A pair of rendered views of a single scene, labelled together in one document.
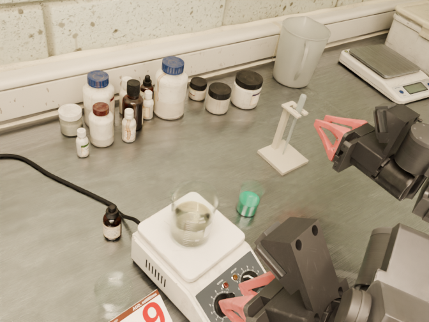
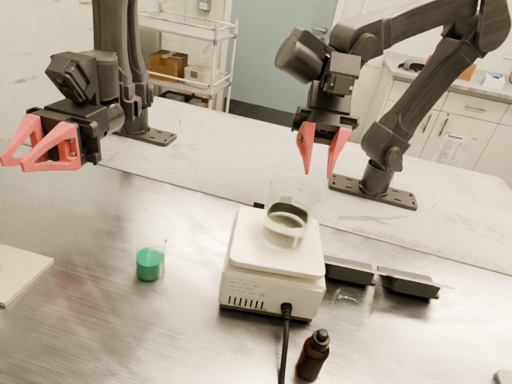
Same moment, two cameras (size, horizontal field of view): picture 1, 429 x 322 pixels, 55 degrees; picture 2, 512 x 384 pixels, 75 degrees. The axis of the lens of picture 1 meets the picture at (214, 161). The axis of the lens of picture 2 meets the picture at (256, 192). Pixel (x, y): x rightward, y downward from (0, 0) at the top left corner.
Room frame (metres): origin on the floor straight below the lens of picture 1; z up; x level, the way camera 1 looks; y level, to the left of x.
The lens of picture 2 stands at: (0.63, 0.27, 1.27)
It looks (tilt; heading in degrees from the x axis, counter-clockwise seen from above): 31 degrees down; 232
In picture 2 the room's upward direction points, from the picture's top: 10 degrees clockwise
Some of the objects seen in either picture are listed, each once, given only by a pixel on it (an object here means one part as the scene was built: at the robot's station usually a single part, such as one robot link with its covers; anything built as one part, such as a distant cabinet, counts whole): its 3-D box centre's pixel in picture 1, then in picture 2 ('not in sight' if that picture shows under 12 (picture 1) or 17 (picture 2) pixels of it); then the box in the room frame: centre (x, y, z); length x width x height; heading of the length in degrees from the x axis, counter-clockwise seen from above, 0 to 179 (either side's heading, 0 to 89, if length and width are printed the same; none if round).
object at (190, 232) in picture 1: (190, 216); (289, 216); (0.38, 0.02, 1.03); 0.07 x 0.06 x 0.08; 103
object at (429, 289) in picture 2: not in sight; (413, 276); (0.17, 0.11, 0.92); 0.09 x 0.06 x 0.04; 140
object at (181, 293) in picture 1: (200, 260); (272, 250); (0.37, -0.01, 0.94); 0.22 x 0.13 x 0.08; 53
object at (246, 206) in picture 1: (249, 198); (150, 255); (0.53, -0.08, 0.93); 0.04 x 0.04 x 0.06
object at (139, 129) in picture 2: not in sight; (135, 118); (0.41, -0.55, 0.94); 0.20 x 0.07 x 0.08; 134
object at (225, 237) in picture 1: (191, 232); (277, 238); (0.38, 0.01, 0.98); 0.12 x 0.12 x 0.01; 53
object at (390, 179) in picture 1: (400, 176); (100, 114); (0.53, -0.31, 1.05); 0.07 x 0.06 x 0.07; 45
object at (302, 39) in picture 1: (298, 56); not in sight; (1.03, -0.16, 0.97); 0.18 x 0.13 x 0.15; 1
